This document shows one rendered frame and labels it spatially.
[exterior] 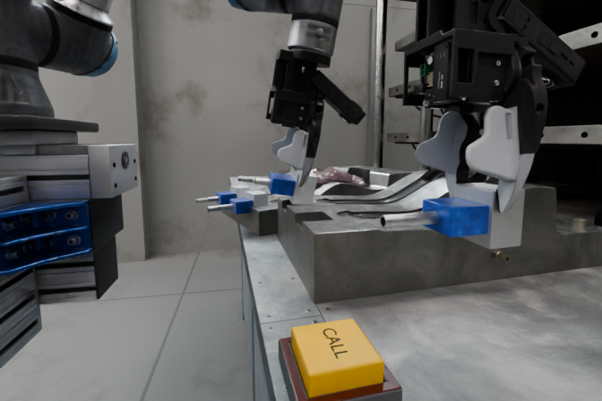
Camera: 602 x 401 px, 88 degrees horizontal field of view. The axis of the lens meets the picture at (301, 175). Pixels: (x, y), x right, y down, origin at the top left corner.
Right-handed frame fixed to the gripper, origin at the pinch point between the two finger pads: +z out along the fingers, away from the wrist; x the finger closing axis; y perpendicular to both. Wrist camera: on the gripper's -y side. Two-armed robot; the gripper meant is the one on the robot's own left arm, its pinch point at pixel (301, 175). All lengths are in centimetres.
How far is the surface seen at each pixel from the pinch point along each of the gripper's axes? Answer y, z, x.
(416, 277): -12.7, 7.6, 19.6
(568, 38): -73, -42, -20
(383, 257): -7.5, 5.2, 19.2
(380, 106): -70, -19, -112
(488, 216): -9.8, -5.0, 30.1
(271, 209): 2.1, 10.6, -10.3
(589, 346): -22.5, 6.2, 33.9
